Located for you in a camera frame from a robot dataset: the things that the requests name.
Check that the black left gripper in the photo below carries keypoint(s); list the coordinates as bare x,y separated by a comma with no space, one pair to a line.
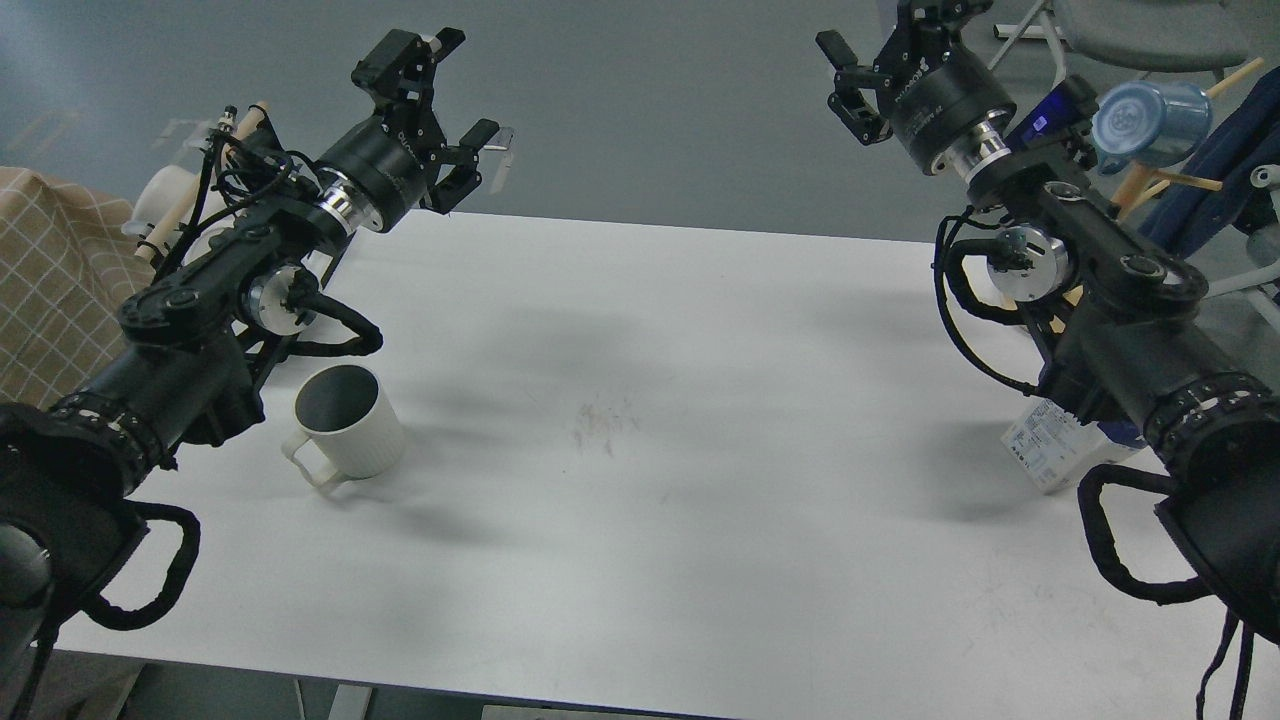
399,159

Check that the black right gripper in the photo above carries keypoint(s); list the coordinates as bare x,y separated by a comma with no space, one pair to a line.
930,88

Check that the white ribbed mug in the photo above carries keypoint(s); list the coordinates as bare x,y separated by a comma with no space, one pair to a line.
346,428

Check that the blue milk carton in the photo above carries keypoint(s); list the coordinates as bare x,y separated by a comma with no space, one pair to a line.
1055,450

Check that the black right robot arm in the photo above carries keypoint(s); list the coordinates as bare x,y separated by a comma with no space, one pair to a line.
1042,289

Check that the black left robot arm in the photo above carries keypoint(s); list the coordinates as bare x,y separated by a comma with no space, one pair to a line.
231,298

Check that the blue plastic cup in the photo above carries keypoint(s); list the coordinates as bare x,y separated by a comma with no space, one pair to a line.
1153,124

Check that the white rear cup on rack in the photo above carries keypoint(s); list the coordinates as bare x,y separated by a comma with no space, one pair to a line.
171,187

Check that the grey office chair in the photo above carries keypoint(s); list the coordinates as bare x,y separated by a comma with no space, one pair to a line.
1169,37

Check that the beige checkered cloth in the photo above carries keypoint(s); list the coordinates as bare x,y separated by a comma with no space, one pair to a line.
66,267

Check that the black wire cup rack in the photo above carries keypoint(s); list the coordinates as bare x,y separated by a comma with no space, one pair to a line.
269,330

